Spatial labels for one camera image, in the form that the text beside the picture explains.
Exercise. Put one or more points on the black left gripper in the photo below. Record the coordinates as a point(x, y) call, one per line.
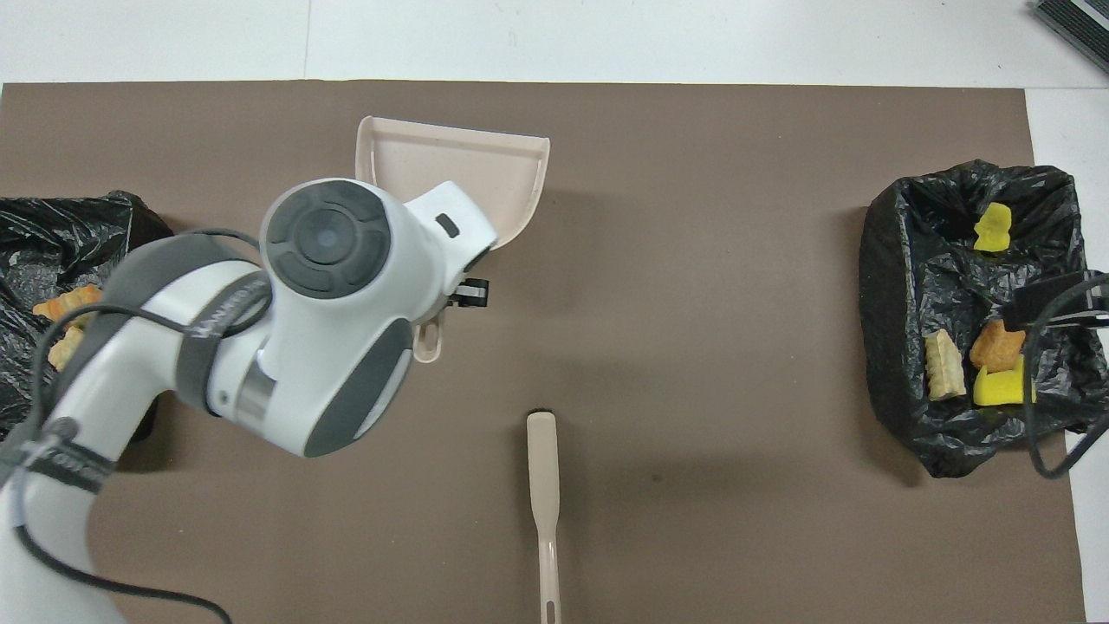
point(457, 295)

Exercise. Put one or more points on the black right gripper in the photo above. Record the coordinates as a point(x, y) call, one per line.
point(1061, 299)

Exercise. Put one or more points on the brown bread roll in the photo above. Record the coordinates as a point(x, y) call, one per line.
point(995, 344)

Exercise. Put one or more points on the yellow sponge piece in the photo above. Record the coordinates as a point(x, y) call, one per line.
point(992, 229)
point(1001, 388)

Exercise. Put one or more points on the beige plastic dustpan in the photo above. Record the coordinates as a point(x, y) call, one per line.
point(468, 169)

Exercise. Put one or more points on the striped croissant pastry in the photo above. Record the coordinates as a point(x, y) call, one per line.
point(65, 351)
point(944, 366)
point(65, 303)

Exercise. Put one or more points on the beige hand brush black bristles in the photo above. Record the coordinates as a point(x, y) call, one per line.
point(543, 468)

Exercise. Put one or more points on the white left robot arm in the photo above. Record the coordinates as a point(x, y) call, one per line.
point(260, 347)

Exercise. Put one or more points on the black bag lined bin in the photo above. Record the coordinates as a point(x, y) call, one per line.
point(52, 234)
point(918, 260)

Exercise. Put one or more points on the brown table mat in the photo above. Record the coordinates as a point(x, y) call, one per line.
point(693, 260)

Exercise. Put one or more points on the dark grey ribbed block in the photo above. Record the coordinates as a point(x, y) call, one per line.
point(1079, 26)

